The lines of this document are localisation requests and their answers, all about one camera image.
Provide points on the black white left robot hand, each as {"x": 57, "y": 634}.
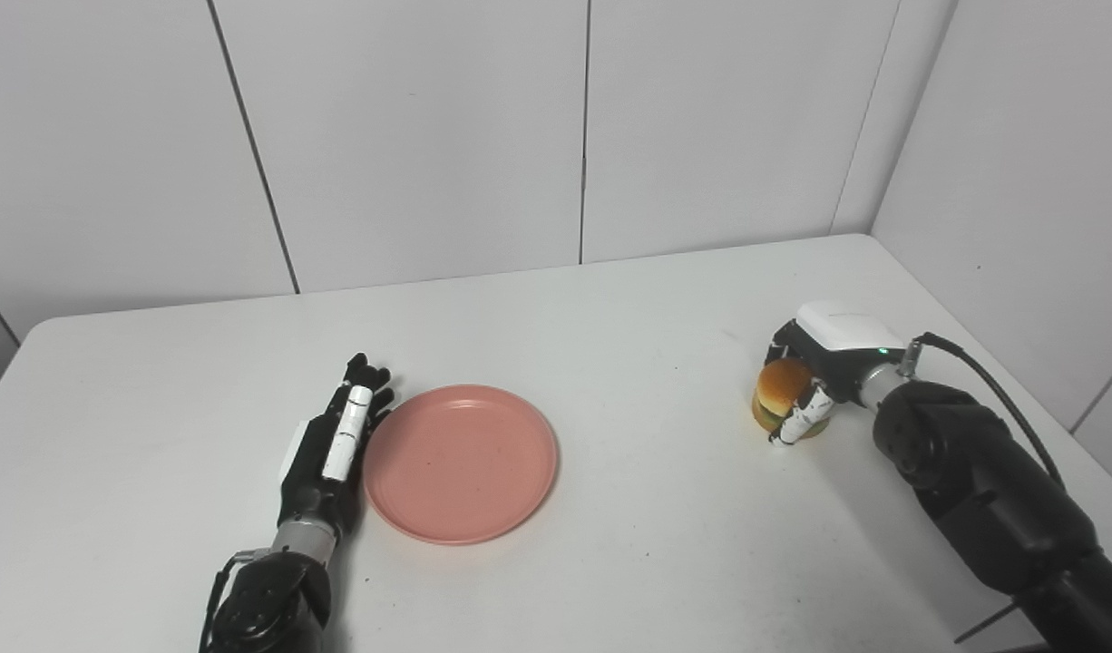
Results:
{"x": 307, "y": 481}

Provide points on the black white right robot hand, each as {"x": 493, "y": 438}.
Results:
{"x": 837, "y": 349}

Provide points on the toy hamburger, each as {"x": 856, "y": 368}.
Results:
{"x": 781, "y": 385}

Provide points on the pink round plate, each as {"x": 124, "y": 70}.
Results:
{"x": 461, "y": 464}

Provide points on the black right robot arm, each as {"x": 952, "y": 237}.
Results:
{"x": 982, "y": 472}

